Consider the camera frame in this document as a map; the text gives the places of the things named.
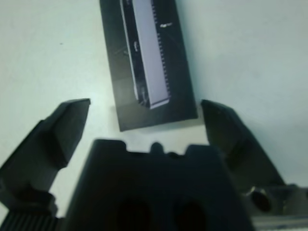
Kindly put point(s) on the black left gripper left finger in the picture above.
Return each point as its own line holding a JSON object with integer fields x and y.
{"x": 50, "y": 142}

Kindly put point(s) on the black box lid with picture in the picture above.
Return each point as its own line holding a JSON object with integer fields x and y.
{"x": 149, "y": 72}

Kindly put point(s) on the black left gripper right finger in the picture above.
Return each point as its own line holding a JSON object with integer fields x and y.
{"x": 235, "y": 144}

